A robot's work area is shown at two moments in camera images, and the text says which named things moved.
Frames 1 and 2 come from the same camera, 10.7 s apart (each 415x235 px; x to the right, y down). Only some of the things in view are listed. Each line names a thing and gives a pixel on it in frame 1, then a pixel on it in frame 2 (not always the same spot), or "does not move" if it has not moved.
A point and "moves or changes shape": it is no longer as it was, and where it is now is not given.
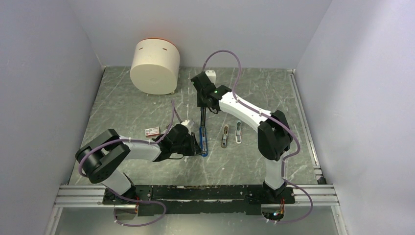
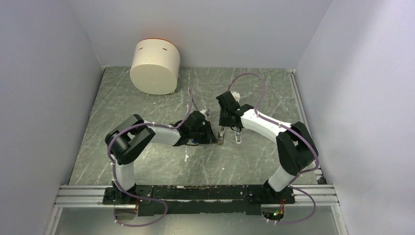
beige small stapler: x=224 y=136 moves or changes shape
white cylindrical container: x=155 y=66 does not move
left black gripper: x=192 y=141 -> x=209 y=137
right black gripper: x=199 y=103 -> x=222 y=122
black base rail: x=241 y=199 does not move
